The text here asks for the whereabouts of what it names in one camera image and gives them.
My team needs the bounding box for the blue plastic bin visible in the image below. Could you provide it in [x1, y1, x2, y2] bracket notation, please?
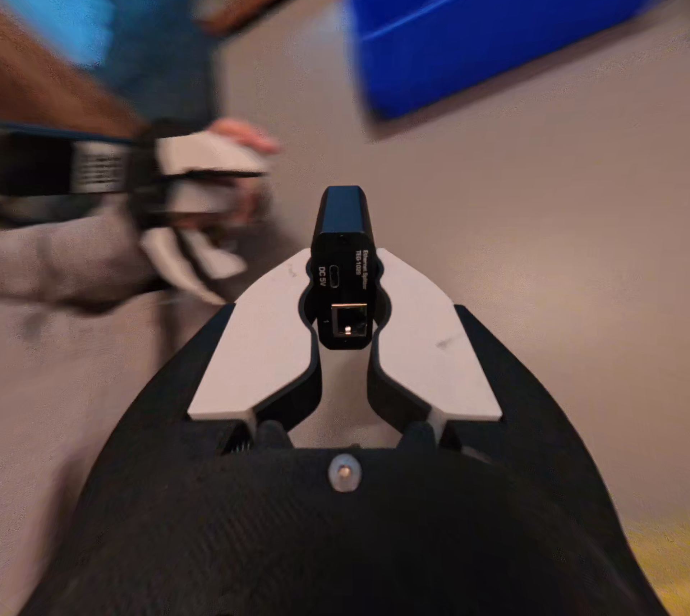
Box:
[340, 0, 690, 121]

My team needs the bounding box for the wooden post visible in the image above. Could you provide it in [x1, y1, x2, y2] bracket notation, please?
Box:
[0, 15, 149, 139]

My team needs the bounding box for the person's left forearm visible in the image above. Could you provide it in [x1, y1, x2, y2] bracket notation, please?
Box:
[0, 217, 162, 316]

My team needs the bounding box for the black ethernet splitter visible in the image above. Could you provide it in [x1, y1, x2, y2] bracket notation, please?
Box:
[312, 186, 385, 351]

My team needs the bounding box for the person's left hand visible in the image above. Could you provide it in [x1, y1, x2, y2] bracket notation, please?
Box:
[206, 118, 282, 154]

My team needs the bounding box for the yellow plastic bin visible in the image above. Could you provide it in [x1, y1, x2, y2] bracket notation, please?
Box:
[622, 516, 690, 616]

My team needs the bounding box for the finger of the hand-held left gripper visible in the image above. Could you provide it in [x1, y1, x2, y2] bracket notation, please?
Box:
[157, 131, 271, 178]
[166, 178, 257, 217]

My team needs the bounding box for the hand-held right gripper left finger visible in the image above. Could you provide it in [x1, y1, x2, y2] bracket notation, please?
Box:
[187, 248, 324, 422]

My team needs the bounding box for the grey desk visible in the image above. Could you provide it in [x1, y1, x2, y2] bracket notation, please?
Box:
[0, 0, 690, 616]

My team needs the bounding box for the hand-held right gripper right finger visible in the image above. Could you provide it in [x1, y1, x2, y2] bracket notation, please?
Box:
[368, 247, 503, 424]

